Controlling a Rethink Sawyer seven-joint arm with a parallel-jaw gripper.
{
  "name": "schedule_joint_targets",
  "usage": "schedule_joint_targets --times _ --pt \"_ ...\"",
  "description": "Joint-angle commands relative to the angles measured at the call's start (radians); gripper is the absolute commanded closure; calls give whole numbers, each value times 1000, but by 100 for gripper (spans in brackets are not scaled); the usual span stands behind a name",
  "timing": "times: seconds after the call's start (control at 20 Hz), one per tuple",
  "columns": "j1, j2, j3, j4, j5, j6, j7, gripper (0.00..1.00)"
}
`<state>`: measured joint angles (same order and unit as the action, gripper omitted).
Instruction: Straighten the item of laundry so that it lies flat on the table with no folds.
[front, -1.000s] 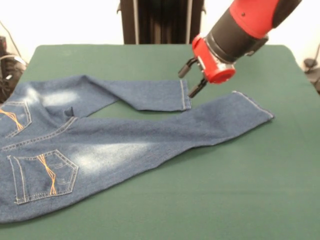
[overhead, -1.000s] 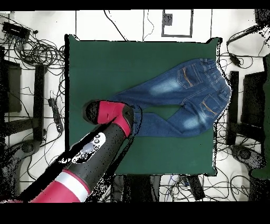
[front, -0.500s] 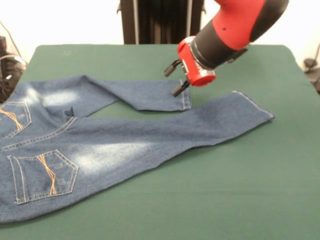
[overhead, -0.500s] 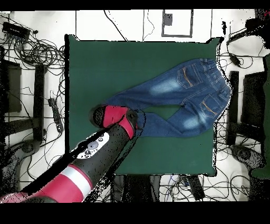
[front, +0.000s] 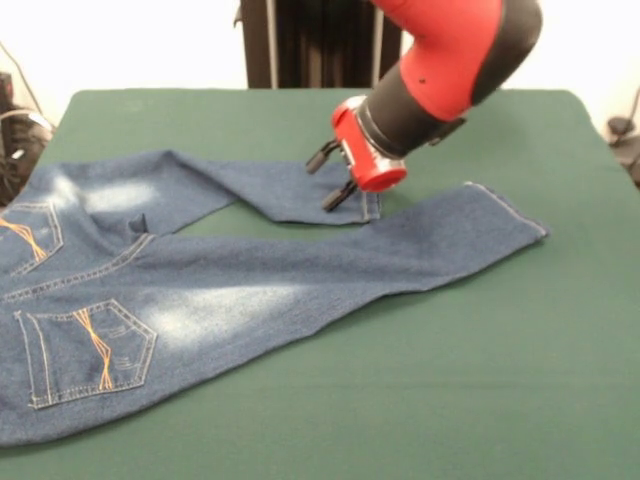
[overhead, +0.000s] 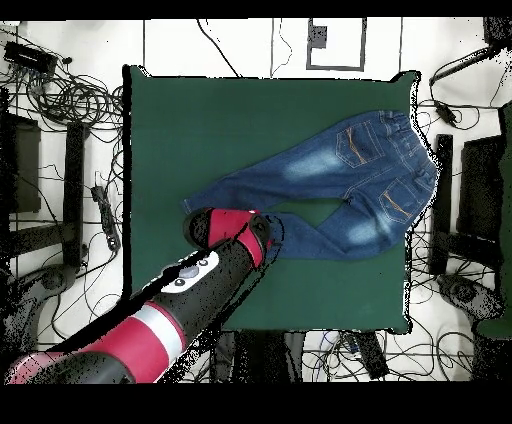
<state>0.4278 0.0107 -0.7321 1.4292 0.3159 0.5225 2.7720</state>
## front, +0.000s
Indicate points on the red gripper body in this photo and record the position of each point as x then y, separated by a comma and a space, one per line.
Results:
365, 160

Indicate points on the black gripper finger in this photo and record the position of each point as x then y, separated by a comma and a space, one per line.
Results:
321, 156
339, 195

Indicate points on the blue denim jeans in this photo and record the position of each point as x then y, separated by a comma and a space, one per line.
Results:
250, 290

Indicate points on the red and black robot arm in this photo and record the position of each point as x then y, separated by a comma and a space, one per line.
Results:
450, 65

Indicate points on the dark green table cloth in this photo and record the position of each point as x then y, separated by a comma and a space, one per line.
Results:
450, 375

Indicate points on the grey office chair base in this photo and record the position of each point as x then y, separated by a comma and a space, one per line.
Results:
625, 145

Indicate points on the black equipment pile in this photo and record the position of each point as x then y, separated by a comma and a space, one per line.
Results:
20, 145

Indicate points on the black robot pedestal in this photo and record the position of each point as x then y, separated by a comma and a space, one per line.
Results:
310, 50

